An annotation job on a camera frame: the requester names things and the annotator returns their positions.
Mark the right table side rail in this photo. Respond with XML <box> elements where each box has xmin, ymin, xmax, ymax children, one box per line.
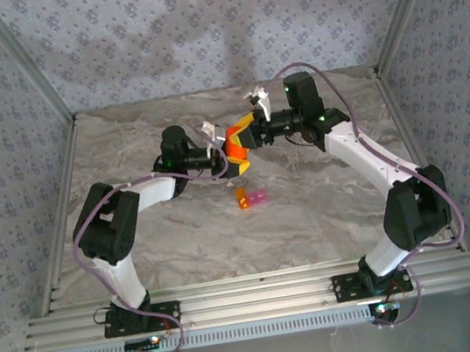
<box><xmin>373</xmin><ymin>59</ymin><xmax>468</xmax><ymax>261</ymax></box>

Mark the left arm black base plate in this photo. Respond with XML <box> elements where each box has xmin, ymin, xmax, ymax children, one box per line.
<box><xmin>100</xmin><ymin>299</ymin><xmax>184</xmax><ymax>341</ymax></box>

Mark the orange pill container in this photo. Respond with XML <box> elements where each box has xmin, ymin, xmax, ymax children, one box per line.
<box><xmin>235</xmin><ymin>187</ymin><xmax>250</xmax><ymax>212</ymax></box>

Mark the table side rail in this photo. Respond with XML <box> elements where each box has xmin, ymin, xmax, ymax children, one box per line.
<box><xmin>12</xmin><ymin>115</ymin><xmax>108</xmax><ymax>316</ymax></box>
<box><xmin>373</xmin><ymin>59</ymin><xmax>468</xmax><ymax>261</ymax></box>

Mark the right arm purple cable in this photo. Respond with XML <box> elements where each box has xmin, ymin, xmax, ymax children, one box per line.
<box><xmin>263</xmin><ymin>41</ymin><xmax>470</xmax><ymax>343</ymax></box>

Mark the aluminium corner post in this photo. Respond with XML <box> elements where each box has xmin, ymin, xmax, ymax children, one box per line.
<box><xmin>362</xmin><ymin>0</ymin><xmax>463</xmax><ymax>76</ymax></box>
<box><xmin>0</xmin><ymin>0</ymin><xmax>78</xmax><ymax>135</ymax></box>

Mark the left table side rail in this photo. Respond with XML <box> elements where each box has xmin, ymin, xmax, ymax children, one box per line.
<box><xmin>12</xmin><ymin>115</ymin><xmax>108</xmax><ymax>316</ymax></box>

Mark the grey slotted cable duct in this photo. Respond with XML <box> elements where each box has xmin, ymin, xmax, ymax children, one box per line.
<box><xmin>44</xmin><ymin>301</ymin><xmax>380</xmax><ymax>352</ymax></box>

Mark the pink pill container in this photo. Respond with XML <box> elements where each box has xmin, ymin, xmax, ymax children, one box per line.
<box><xmin>246</xmin><ymin>188</ymin><xmax>269</xmax><ymax>208</ymax></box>

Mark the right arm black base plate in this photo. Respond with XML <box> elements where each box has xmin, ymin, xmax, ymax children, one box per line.
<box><xmin>330</xmin><ymin>264</ymin><xmax>414</xmax><ymax>304</ymax></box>

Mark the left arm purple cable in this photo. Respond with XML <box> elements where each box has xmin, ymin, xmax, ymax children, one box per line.
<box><xmin>57</xmin><ymin>122</ymin><xmax>257</xmax><ymax>352</ymax></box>

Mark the aluminium mounting rail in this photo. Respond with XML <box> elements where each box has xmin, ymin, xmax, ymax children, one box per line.
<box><xmin>18</xmin><ymin>240</ymin><xmax>470</xmax><ymax>352</ymax></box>

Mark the right aluminium corner post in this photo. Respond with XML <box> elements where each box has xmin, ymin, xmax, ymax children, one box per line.
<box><xmin>362</xmin><ymin>0</ymin><xmax>463</xmax><ymax>76</ymax></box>

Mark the left aluminium corner post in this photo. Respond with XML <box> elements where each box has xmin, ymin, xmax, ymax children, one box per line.
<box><xmin>0</xmin><ymin>0</ymin><xmax>78</xmax><ymax>135</ymax></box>

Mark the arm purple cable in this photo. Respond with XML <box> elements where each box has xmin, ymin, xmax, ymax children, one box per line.
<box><xmin>263</xmin><ymin>41</ymin><xmax>470</xmax><ymax>343</ymax></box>
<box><xmin>57</xmin><ymin>122</ymin><xmax>257</xmax><ymax>352</ymax></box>

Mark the orange pill bottle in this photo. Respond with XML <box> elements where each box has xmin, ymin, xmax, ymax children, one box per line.
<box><xmin>222</xmin><ymin>124</ymin><xmax>254</xmax><ymax>165</ymax></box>

